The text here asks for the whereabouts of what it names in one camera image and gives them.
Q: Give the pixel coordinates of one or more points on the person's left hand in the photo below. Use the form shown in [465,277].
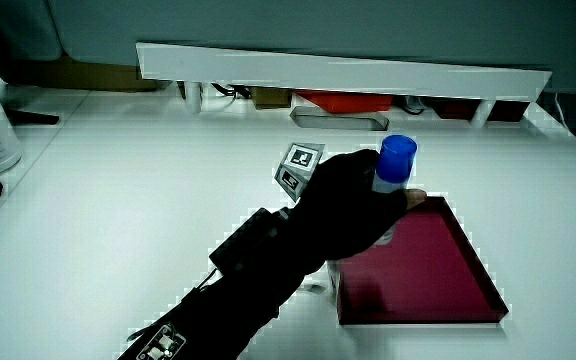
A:
[340,215]

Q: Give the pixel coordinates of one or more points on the blue-capped glue bottle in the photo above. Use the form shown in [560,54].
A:
[395,160]

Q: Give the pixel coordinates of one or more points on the red square plate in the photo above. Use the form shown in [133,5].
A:
[418,275]

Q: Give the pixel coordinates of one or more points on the person's left forearm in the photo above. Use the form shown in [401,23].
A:
[248,295]

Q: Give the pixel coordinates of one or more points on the orange box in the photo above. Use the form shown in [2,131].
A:
[348,101]

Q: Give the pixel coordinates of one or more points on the brown cardboard box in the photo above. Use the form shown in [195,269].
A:
[270,98]

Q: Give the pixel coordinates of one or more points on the white desk shelf riser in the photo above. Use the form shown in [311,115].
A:
[318,70]

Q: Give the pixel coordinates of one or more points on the dark red box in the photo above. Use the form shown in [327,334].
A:
[508,111]
[453,108]

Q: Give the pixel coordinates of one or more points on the large tan cardboard box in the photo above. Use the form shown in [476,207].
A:
[78,75]

